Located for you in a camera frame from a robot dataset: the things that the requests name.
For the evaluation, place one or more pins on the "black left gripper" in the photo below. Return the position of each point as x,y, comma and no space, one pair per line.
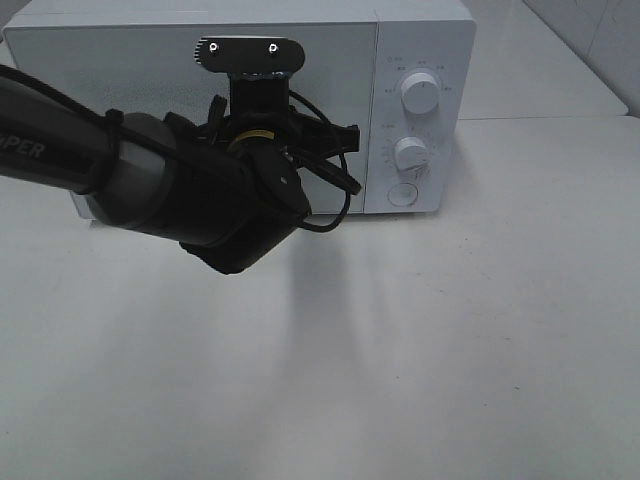
295,136

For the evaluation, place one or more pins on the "white microwave knob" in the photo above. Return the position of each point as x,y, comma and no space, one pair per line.
410,153
420,91

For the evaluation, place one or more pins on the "round white door button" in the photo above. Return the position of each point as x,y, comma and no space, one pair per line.
403,194

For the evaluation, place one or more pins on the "white microwave door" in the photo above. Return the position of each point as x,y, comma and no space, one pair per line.
152,69

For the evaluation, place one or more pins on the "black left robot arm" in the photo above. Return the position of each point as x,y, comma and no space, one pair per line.
228,190

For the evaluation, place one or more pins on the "white microwave oven body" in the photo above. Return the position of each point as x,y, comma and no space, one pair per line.
409,35

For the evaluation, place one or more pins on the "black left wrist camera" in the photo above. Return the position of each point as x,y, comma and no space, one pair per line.
258,69

